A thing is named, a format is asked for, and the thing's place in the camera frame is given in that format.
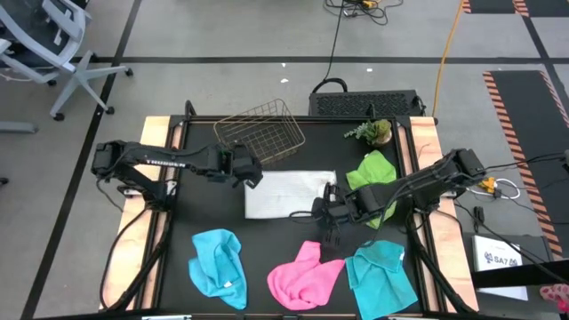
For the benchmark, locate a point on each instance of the blue towel with white tag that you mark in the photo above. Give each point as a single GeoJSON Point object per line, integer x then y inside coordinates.
{"type": "Point", "coordinates": [218, 266]}

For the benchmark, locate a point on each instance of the yellow power connector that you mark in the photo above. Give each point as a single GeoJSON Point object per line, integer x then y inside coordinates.
{"type": "Point", "coordinates": [487, 184]}

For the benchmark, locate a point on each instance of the small potted plant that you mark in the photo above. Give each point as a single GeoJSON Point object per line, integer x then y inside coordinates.
{"type": "Point", "coordinates": [378, 131]}

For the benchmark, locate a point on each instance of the black mat with striped edge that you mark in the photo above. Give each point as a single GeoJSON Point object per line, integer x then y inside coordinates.
{"type": "Point", "coordinates": [489, 5]}
{"type": "Point", "coordinates": [529, 133]}

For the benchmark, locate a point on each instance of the blue microfiber towel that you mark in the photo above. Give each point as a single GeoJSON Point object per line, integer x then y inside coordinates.
{"type": "Point", "coordinates": [382, 284]}

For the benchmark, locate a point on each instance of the grey chair base leg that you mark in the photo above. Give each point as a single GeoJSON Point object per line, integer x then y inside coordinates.
{"type": "Point", "coordinates": [18, 128]}

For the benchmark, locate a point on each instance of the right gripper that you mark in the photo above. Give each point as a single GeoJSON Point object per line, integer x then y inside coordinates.
{"type": "Point", "coordinates": [333, 206]}

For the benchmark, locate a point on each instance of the white waffle weave towel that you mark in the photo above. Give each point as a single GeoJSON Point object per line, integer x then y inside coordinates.
{"type": "Point", "coordinates": [284, 195]}

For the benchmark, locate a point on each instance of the black aluminium station frame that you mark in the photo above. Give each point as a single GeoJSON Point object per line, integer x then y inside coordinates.
{"type": "Point", "coordinates": [289, 119]}

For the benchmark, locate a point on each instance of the light wooden side board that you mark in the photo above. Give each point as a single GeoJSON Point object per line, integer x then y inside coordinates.
{"type": "Point", "coordinates": [129, 240]}
{"type": "Point", "coordinates": [449, 249]}

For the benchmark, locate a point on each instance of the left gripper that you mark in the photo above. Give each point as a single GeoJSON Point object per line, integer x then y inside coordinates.
{"type": "Point", "coordinates": [240, 162]}

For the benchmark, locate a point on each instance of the green microfiber towel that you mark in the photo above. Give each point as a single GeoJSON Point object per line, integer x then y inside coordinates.
{"type": "Point", "coordinates": [373, 171]}

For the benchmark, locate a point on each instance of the black computer case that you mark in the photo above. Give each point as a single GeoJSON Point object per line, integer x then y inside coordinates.
{"type": "Point", "coordinates": [364, 104]}

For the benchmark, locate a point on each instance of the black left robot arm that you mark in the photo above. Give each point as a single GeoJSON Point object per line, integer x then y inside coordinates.
{"type": "Point", "coordinates": [164, 162]}

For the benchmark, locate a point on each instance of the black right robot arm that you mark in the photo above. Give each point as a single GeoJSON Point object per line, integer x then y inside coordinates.
{"type": "Point", "coordinates": [427, 178]}

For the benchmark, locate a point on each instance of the white printed box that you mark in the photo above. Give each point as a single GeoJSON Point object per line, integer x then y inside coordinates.
{"type": "Point", "coordinates": [498, 258]}

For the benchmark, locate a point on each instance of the pink patterned object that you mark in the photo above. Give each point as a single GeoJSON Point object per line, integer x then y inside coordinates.
{"type": "Point", "coordinates": [555, 295]}

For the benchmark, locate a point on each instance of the pink microfiber towel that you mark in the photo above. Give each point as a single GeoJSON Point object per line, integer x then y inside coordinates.
{"type": "Point", "coordinates": [302, 280]}

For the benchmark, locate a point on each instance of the grey office chair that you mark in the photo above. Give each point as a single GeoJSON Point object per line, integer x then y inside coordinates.
{"type": "Point", "coordinates": [26, 31]}

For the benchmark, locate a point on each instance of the black power adapter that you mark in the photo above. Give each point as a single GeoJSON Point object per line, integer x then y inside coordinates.
{"type": "Point", "coordinates": [478, 213]}

